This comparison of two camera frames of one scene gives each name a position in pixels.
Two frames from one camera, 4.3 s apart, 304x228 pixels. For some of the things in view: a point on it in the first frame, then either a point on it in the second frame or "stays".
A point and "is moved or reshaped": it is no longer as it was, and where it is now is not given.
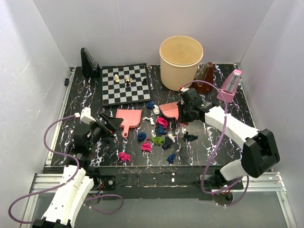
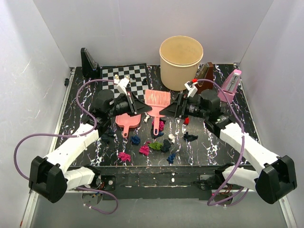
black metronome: x=90 y=68 stays
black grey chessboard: x=124 y=84 stays
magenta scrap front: x=124 y=156 stays
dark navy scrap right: x=188 y=137 stays
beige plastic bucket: x=180 y=56 stays
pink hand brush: x=170 y=109 is moved or reshaped
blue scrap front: x=170 y=158 stays
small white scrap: x=172 y=137 stays
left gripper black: x=115 y=122 to x=138 y=107
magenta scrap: x=147 y=146 to x=144 y=149
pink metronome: x=231 y=86 stays
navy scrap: x=161 y=130 to x=160 y=133
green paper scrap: x=159 y=140 to x=156 y=145
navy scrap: x=141 y=136 to x=136 y=140
